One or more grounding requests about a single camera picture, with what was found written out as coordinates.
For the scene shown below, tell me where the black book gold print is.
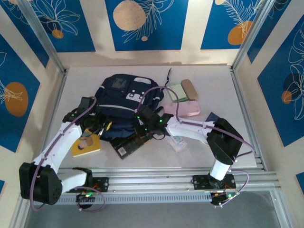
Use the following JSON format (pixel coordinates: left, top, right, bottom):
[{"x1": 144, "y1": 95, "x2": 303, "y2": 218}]
[{"x1": 109, "y1": 133, "x2": 154, "y2": 160}]

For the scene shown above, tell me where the navy blue student backpack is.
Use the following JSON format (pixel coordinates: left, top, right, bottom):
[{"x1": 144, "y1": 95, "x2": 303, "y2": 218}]
[{"x1": 94, "y1": 68, "x2": 173, "y2": 141}]

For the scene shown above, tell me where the yellow cartoon cover book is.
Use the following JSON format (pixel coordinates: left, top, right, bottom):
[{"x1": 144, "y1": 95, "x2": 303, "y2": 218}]
[{"x1": 72, "y1": 129, "x2": 102, "y2": 158}]

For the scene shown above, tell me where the blue white plastic packet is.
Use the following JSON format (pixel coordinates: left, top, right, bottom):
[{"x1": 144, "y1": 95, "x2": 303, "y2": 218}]
[{"x1": 166, "y1": 135, "x2": 187, "y2": 152}]

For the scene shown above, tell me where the pink pencil case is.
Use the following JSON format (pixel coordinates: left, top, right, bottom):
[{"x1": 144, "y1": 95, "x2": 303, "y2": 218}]
[{"x1": 163, "y1": 100, "x2": 201, "y2": 117}]

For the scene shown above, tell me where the tan glasses case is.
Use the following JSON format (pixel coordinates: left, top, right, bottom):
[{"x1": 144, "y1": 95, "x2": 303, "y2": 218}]
[{"x1": 180, "y1": 79, "x2": 198, "y2": 100}]

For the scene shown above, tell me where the navy booklet yellow label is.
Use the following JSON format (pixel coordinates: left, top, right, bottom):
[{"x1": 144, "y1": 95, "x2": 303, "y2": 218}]
[{"x1": 205, "y1": 112, "x2": 221, "y2": 123}]

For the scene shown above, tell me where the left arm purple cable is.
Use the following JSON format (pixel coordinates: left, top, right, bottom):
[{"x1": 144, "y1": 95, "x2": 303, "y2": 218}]
[{"x1": 30, "y1": 96, "x2": 105, "y2": 212}]

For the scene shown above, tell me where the aluminium front rail frame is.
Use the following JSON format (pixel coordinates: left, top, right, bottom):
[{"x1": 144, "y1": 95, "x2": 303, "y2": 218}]
[{"x1": 20, "y1": 167, "x2": 282, "y2": 197}]

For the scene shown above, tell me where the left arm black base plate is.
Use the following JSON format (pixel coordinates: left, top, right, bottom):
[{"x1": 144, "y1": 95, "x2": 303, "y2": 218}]
[{"x1": 66, "y1": 177, "x2": 110, "y2": 193}]

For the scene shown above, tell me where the grey slotted cable duct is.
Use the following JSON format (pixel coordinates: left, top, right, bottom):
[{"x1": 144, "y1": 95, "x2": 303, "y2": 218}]
[{"x1": 29, "y1": 192, "x2": 214, "y2": 205}]

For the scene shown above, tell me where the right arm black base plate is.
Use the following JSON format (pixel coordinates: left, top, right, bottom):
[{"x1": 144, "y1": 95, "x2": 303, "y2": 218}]
[{"x1": 191, "y1": 174, "x2": 237, "y2": 190}]

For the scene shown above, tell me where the aluminium corner post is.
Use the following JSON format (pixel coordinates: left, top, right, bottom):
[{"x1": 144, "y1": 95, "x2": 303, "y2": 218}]
[
  {"x1": 230, "y1": 0, "x2": 280, "y2": 71},
  {"x1": 18, "y1": 0, "x2": 67, "y2": 75}
]

